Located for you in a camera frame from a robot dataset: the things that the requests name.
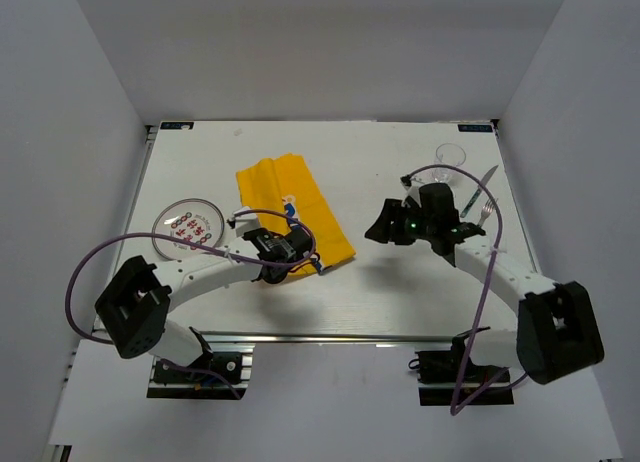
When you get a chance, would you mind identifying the fork with teal handle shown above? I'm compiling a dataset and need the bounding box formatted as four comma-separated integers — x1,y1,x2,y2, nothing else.
477,199,496,228

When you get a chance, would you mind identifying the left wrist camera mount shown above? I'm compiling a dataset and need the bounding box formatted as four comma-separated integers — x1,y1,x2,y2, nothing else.
227,208,316,271

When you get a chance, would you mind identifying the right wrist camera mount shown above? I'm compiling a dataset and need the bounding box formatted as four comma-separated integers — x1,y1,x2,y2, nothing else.
400,174,424,210

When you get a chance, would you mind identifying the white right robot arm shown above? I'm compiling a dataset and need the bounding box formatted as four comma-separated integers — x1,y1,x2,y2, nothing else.
365,183,605,385

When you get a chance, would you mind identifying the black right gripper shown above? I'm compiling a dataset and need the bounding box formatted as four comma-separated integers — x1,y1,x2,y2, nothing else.
364,199,435,246

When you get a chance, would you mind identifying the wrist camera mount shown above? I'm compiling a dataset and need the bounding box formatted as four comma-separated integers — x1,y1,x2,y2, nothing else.
227,208,316,271
400,174,424,210

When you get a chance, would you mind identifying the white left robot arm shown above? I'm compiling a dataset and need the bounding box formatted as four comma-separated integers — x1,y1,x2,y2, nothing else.
95,228,313,381

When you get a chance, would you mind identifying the white plate with red print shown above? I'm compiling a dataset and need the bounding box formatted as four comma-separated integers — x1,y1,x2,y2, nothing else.
152,198,225,260

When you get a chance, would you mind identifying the knife with teal handle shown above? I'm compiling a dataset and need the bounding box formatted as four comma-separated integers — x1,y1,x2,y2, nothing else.
460,165,498,218

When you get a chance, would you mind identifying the yellow printed cloth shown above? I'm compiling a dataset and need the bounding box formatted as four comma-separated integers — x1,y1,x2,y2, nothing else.
236,154,356,276

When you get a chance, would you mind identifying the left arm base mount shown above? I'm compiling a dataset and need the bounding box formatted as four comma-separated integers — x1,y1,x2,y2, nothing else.
146,343,255,401

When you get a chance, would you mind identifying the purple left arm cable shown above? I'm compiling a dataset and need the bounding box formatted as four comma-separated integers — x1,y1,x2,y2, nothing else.
66,208,319,399

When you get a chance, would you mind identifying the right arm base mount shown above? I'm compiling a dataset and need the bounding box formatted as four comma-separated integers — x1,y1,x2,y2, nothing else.
408,350,514,407

